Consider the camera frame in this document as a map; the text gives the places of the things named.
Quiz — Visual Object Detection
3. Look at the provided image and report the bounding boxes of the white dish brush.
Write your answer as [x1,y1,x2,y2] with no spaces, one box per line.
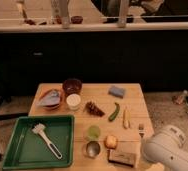
[32,123,62,160]

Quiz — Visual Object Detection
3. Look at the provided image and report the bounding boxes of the green cup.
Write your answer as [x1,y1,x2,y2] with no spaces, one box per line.
[87,125,101,141]

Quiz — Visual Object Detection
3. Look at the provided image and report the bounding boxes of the small brown bowl on shelf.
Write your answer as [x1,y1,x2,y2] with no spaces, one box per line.
[71,16,83,24]

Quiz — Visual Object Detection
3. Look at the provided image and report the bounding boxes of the yellow round fruit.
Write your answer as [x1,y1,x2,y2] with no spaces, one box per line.
[104,135,118,149]

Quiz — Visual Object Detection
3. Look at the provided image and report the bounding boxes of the white cup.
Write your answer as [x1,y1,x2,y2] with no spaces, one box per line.
[66,94,81,110]

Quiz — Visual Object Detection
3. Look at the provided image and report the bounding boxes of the silver fork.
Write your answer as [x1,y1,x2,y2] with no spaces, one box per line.
[138,124,145,138]

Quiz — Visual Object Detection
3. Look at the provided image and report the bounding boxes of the blue sponge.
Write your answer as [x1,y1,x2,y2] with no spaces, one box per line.
[108,86,125,98]

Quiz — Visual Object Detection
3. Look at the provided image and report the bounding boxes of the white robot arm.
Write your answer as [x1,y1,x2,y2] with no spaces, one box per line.
[141,125,188,171]

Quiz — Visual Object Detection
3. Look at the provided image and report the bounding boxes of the purple bowl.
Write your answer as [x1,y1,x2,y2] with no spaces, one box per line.
[62,78,82,96]

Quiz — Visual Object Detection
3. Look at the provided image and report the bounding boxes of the brown felt eraser block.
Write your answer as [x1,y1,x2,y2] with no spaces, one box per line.
[108,149,136,167]

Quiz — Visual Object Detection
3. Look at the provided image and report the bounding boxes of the green chili pepper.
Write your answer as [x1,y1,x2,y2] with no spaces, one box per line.
[108,102,120,122]

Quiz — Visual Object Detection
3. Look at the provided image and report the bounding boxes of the green plastic tray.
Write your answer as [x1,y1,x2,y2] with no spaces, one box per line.
[2,115,74,170]

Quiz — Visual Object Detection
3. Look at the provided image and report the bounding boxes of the metal measuring cup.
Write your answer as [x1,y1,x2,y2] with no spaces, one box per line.
[85,141,101,158]

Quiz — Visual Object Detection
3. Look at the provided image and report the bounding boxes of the brown pine cone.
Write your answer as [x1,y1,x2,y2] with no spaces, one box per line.
[85,102,105,117]

